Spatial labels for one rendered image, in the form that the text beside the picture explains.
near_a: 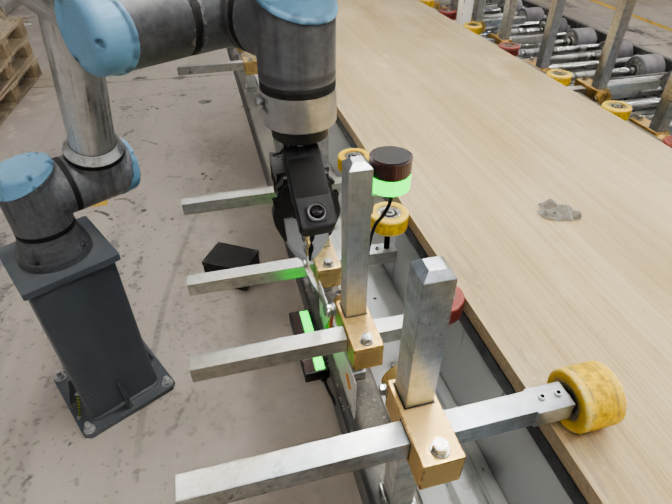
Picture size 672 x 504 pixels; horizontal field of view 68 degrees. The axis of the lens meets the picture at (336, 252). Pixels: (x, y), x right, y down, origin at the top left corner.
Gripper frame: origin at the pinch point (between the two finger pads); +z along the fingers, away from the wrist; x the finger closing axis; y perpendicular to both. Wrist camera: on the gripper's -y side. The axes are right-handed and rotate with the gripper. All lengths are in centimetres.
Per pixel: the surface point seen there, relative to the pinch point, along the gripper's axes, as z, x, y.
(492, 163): 12, -52, 36
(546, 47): 13, -116, 111
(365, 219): -5.1, -8.6, 0.1
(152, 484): 102, 45, 28
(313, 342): 15.1, 0.4, -3.2
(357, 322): 14.1, -7.4, -1.8
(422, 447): 3.7, -5.8, -30.1
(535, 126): 12, -74, 52
